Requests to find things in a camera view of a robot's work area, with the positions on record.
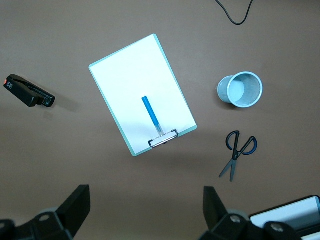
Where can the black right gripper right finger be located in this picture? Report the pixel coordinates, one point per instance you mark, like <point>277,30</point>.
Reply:
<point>215,215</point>

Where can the black stacked paper tray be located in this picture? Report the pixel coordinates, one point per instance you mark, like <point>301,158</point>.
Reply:
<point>287,212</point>

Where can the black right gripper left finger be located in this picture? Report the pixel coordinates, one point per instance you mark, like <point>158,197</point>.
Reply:
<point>72,212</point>

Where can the light blue mesh pen cup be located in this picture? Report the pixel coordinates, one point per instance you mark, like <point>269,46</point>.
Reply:
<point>243,91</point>

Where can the black stapler with red tab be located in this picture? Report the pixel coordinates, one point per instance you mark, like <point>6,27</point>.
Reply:
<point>25,93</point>

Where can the blue marker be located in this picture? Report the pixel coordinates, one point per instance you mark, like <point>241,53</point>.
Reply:
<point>150,110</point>

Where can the light green clipboard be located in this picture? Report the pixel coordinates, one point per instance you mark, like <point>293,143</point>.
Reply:
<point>160,143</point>

